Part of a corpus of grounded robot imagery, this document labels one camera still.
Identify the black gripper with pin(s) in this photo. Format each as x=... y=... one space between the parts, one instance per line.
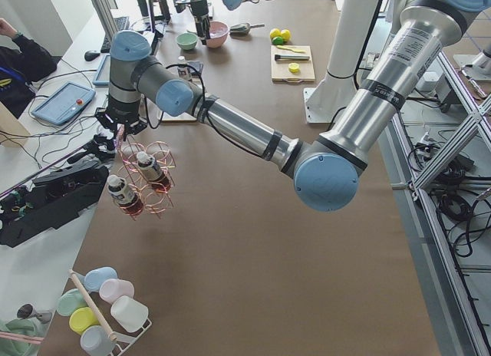
x=118 y=118
x=200 y=11

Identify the steel ice scoop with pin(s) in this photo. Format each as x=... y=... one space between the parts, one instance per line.
x=243 y=28

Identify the copper wire bottle basket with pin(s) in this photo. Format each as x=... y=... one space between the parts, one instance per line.
x=154 y=203

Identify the tea bottle white cap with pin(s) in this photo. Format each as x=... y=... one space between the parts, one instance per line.
x=124 y=195

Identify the pink bowl of ice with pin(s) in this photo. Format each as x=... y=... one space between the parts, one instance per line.
x=218 y=32

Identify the mint green bowl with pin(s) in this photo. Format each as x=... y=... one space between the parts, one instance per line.
x=187 y=41

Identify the blue teach pendant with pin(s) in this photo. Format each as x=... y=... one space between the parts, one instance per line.
x=64 y=104
x=102 y=75

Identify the grey folded cloth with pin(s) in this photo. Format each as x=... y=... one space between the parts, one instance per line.
x=196 y=68

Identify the cream serving tray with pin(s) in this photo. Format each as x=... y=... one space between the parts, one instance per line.
x=182 y=118

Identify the computer mouse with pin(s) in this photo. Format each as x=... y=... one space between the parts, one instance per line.
x=91 y=55

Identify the yellow lemon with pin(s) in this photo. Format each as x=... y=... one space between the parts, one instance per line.
x=274 y=33

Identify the black keyboard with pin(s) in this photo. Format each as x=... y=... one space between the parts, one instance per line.
x=121 y=23

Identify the yellow plastic knife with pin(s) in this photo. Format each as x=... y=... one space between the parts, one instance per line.
x=289 y=48

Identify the green lime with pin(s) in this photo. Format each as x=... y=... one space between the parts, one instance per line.
x=285 y=34

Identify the steel muddler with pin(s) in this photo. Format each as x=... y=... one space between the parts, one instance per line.
x=289 y=57

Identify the bamboo cutting board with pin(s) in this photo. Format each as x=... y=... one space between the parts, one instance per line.
x=280 y=72

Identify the half lemon slice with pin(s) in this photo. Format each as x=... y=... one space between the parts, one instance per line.
x=294 y=67

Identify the black equipment case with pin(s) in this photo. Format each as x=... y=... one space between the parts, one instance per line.
x=53 y=200

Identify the seated person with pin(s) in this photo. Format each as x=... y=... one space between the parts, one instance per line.
x=20 y=68

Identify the light blue plastic cup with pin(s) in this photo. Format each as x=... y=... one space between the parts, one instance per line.
x=94 y=279

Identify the pink plastic cup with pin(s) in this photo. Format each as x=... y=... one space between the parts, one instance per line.
x=112 y=289

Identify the mint green plastic cup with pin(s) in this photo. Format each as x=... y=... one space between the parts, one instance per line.
x=70 y=302

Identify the white plastic cup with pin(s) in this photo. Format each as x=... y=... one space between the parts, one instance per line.
x=129 y=313

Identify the yellow plastic cup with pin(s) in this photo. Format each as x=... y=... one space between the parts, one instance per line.
x=82 y=319

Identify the steel cocktail jigger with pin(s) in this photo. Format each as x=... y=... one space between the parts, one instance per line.
x=28 y=311

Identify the grey plastic cup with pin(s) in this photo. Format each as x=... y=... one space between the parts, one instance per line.
x=94 y=341

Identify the aluminium frame post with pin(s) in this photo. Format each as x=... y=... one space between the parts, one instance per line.
x=104 y=10

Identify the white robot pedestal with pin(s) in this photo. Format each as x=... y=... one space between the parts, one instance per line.
x=337 y=89

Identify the white wire cup rack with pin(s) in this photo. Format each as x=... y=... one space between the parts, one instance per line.
x=123 y=340

